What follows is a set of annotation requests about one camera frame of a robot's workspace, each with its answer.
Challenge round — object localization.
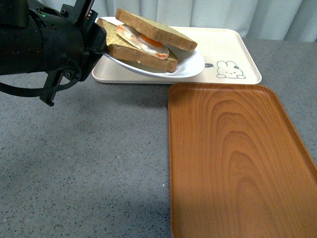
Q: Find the bread slice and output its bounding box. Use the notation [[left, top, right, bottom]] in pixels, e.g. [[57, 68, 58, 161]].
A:
[[115, 8, 198, 52], [97, 18, 178, 72]]

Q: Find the grey-white curtain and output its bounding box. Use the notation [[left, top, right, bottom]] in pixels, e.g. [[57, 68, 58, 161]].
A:
[[39, 0, 317, 43]]

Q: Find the beige rabbit tray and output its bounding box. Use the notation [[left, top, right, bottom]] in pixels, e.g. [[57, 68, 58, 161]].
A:
[[92, 27, 262, 84]]

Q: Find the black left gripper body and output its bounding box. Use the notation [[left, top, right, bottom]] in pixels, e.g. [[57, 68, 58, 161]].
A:
[[29, 0, 106, 106]]

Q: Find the white round plate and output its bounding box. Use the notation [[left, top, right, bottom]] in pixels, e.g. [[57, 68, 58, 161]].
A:
[[92, 17, 205, 83]]

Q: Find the fried egg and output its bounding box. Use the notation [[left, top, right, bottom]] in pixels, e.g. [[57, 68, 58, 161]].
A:
[[116, 24, 169, 60]]

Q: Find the brown wooden tray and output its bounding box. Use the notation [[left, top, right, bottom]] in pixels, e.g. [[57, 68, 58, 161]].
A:
[[168, 83, 317, 238]]

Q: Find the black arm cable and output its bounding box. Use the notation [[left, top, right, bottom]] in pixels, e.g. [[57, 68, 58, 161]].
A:
[[0, 66, 82, 98]]

